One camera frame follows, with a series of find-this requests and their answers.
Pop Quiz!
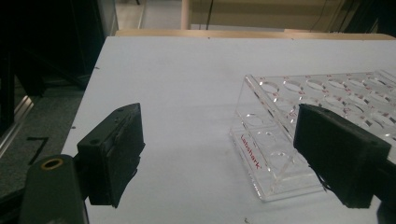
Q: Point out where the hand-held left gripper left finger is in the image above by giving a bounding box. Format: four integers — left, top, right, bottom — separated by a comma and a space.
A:
77, 103, 147, 209

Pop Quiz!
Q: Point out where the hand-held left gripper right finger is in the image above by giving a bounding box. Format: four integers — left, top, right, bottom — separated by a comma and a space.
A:
292, 103, 392, 209

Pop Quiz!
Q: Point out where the clear acrylic tube rack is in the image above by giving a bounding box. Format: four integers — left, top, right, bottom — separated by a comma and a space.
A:
229, 69, 396, 203

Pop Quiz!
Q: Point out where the dark curtain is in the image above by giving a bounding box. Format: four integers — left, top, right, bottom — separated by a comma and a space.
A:
0, 0, 106, 94

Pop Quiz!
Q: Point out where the light wooden desk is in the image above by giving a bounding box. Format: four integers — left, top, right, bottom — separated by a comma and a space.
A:
180, 0, 362, 32

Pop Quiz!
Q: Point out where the aluminium floor rail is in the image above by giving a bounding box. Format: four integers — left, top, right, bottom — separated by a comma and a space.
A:
0, 94, 35, 158

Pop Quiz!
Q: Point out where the black hanging cable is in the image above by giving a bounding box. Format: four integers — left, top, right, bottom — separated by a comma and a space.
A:
205, 0, 216, 31

